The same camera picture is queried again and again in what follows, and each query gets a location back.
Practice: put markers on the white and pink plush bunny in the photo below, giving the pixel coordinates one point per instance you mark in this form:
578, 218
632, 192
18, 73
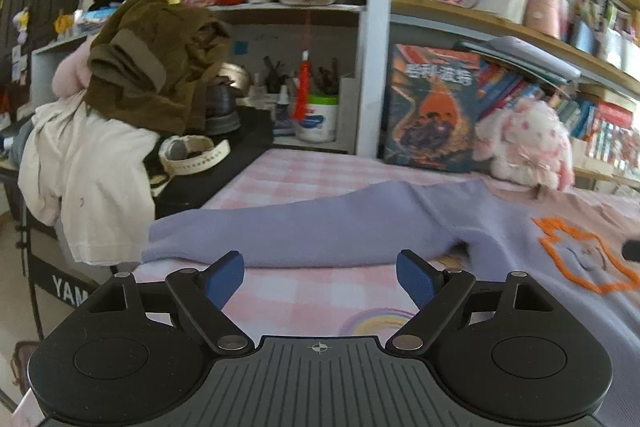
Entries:
530, 142

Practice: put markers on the dark bell-shaped jar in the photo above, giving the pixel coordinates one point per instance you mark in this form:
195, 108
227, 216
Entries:
222, 112

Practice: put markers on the pink checked cartoon desk mat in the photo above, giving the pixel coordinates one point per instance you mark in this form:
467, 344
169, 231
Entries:
300, 302

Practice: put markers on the row of colourful upright books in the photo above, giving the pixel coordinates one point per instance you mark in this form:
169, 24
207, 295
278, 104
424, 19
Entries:
505, 87

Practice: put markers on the grey flat tablet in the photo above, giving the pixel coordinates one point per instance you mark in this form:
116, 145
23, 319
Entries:
530, 57

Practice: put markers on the small white bottle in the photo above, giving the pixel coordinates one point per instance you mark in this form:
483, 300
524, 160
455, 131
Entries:
282, 112

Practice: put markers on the pink cartoon case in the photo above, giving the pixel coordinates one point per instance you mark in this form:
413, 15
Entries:
542, 7

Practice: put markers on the bunch of pens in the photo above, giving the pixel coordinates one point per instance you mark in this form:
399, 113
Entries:
325, 79

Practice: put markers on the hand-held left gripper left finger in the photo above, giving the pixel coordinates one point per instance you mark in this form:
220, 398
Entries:
222, 279

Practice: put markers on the white and wood bookshelf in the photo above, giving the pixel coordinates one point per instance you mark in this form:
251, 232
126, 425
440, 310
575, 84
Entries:
372, 57

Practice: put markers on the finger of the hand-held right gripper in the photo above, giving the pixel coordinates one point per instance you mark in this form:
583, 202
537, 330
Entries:
632, 250

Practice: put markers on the white wristwatch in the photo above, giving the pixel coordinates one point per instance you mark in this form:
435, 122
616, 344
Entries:
200, 157

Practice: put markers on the dark illustrated hardcover book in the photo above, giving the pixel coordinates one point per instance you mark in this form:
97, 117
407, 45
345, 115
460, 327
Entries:
430, 107

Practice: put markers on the black electronic keyboard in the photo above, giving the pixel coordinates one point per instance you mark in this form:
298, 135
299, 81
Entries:
240, 142

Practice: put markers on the white tub with green rim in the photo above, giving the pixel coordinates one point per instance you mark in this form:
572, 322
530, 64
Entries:
317, 122

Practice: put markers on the brown jacket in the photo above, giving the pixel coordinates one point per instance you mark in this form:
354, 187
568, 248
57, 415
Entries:
150, 72

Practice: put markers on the brass bowl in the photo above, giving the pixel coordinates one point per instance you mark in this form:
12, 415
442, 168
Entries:
235, 74

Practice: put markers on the cream white garment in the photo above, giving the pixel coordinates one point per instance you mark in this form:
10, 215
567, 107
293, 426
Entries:
90, 177

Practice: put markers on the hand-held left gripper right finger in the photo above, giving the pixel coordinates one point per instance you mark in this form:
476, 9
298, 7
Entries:
417, 279

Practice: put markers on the pink garment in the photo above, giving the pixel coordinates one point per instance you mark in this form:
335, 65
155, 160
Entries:
70, 74

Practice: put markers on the purple and pink sweater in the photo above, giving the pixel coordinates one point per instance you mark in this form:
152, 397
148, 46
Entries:
310, 232

